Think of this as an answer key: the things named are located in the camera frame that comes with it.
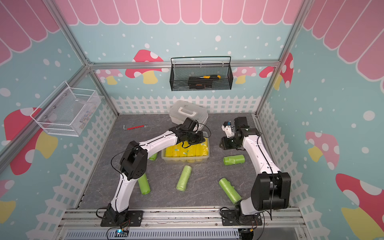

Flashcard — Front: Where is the white wire basket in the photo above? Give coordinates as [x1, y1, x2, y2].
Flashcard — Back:
[30, 82, 102, 137]

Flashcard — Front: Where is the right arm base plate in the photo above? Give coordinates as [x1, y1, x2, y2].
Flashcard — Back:
[219, 209, 263, 227]

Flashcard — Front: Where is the black tool in basket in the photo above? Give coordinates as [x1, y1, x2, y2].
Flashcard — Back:
[188, 77, 213, 90]

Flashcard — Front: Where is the yellow roll with blue label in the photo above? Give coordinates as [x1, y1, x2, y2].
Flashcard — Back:
[187, 145, 196, 157]

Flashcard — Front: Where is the yellow black screwdriver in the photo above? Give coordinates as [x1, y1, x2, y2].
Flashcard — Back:
[195, 75, 221, 79]

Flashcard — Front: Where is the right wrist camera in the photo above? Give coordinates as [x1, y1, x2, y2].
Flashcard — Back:
[222, 121, 235, 138]

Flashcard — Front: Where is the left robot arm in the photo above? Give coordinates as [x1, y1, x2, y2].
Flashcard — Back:
[101, 118, 205, 226]

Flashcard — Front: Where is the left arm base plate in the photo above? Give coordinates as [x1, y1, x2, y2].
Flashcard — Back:
[101, 209, 144, 228]

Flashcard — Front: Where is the clear plastic storage box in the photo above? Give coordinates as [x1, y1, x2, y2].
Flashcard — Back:
[161, 132, 210, 164]

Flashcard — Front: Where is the white lidded case with handle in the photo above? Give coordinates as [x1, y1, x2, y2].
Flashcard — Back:
[170, 100, 209, 131]

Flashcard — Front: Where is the black wire mesh basket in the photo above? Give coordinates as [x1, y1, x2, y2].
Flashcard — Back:
[170, 56, 234, 92]

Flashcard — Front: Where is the red handled hex key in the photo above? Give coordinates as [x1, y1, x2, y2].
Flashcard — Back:
[123, 125, 148, 131]

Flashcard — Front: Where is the small circuit board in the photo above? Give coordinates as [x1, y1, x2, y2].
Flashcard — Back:
[114, 229, 129, 238]

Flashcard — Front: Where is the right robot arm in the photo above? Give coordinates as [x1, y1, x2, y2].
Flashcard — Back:
[219, 117, 291, 216]

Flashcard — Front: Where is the light green roll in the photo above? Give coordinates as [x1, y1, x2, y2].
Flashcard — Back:
[176, 165, 192, 192]

